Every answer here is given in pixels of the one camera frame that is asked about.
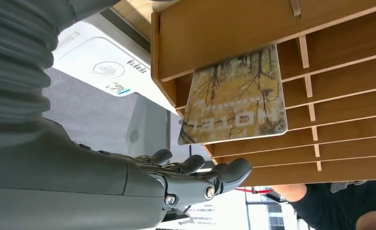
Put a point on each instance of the person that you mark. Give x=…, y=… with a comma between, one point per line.
x=334, y=203

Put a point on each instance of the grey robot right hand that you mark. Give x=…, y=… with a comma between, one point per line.
x=64, y=177

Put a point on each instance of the red barrier belt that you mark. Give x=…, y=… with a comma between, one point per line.
x=254, y=191

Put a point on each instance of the grey card reader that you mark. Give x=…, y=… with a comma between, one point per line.
x=89, y=57

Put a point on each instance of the silver kiosk stand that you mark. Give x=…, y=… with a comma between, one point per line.
x=146, y=127

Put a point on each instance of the white printed sign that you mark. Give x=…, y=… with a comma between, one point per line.
x=219, y=212

